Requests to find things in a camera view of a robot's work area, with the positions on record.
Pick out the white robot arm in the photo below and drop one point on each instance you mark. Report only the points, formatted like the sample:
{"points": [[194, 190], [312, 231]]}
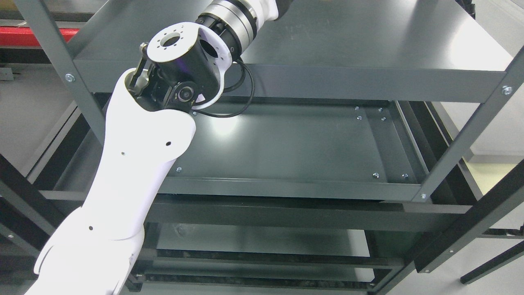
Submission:
{"points": [[149, 125]]}

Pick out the dark metal shelf rack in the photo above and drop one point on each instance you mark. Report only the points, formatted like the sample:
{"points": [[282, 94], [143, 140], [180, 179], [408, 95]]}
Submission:
{"points": [[337, 164]]}

